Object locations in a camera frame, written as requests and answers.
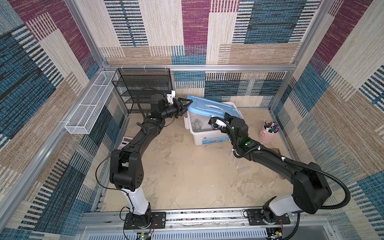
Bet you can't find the black wire shelf rack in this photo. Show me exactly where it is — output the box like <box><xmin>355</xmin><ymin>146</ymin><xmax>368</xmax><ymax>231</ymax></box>
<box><xmin>112</xmin><ymin>68</ymin><xmax>173</xmax><ymax>114</ymax></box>

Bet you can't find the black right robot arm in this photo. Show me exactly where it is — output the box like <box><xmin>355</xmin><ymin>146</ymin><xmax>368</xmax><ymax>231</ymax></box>
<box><xmin>222</xmin><ymin>113</ymin><xmax>351</xmax><ymax>224</ymax></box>

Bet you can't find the clear glass flask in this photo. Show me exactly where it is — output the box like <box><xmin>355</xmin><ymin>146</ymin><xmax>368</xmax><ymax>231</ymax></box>
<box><xmin>191</xmin><ymin>119</ymin><xmax>203</xmax><ymax>133</ymax></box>

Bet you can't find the white plastic storage bin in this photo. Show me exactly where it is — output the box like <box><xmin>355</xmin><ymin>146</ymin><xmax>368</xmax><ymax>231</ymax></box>
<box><xmin>184</xmin><ymin>111</ymin><xmax>230</xmax><ymax>146</ymax></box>

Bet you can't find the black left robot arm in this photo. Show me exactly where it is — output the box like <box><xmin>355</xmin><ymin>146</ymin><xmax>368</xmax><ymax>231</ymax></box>
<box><xmin>110</xmin><ymin>94</ymin><xmax>193</xmax><ymax>228</ymax></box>

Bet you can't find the pink calculator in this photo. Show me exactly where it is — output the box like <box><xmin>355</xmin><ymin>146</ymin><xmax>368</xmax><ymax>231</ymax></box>
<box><xmin>118</xmin><ymin>136</ymin><xmax>133</xmax><ymax>150</ymax></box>

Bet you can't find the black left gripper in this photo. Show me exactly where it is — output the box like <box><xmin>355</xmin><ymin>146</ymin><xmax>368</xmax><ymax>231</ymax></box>
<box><xmin>159</xmin><ymin>99</ymin><xmax>192</xmax><ymax>121</ymax></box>

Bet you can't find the brown plastic scoop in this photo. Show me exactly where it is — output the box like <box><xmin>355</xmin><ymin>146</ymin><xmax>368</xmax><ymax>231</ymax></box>
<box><xmin>271</xmin><ymin>148</ymin><xmax>281</xmax><ymax>155</ymax></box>

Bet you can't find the pink metal pen bucket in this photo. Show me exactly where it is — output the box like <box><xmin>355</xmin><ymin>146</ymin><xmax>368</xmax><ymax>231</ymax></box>
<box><xmin>259</xmin><ymin>122</ymin><xmax>280</xmax><ymax>143</ymax></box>

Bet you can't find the blue plastic bin lid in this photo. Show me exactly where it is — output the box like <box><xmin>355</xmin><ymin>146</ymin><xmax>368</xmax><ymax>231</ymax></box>
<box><xmin>187</xmin><ymin>95</ymin><xmax>243</xmax><ymax>119</ymax></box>

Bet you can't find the white mesh wall basket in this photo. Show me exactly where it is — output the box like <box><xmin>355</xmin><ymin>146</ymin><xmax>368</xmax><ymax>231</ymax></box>
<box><xmin>65</xmin><ymin>71</ymin><xmax>115</xmax><ymax>135</ymax></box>

